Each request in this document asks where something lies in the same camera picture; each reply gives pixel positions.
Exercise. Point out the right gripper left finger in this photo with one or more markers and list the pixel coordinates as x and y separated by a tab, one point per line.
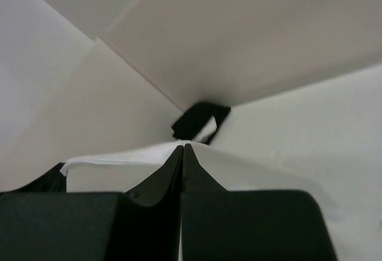
42	221

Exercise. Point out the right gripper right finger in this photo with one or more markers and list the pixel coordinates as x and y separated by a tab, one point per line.
277	224

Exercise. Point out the white tank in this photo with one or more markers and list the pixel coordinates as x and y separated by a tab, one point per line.
206	132
347	188

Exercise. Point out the white folded tank top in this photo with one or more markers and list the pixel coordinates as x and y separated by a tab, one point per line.
206	132

